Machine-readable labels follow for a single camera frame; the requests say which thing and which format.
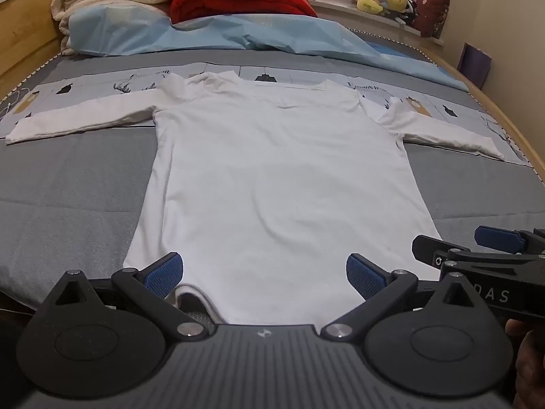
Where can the light blue sheet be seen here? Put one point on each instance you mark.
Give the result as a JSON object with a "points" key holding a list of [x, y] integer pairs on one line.
{"points": [[255, 30]]}

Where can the white long-sleeve shirt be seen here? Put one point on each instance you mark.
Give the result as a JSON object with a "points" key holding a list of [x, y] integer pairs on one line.
{"points": [[276, 179]]}

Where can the person's right hand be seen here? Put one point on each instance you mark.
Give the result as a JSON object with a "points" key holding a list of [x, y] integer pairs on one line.
{"points": [[530, 362]]}

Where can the dark red plush pillow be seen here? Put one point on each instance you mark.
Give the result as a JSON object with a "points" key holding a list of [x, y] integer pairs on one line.
{"points": [[432, 10]]}

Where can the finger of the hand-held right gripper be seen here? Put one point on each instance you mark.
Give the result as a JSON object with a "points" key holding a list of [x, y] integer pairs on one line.
{"points": [[430, 250], [496, 237]]}

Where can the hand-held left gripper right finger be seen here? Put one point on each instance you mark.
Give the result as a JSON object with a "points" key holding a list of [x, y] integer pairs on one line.
{"points": [[364, 276]]}

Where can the grey printed bed sheet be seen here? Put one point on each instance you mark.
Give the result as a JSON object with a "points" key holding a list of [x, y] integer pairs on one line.
{"points": [[76, 179]]}

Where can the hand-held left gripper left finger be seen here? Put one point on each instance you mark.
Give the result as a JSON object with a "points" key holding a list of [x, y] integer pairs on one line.
{"points": [[164, 273]]}

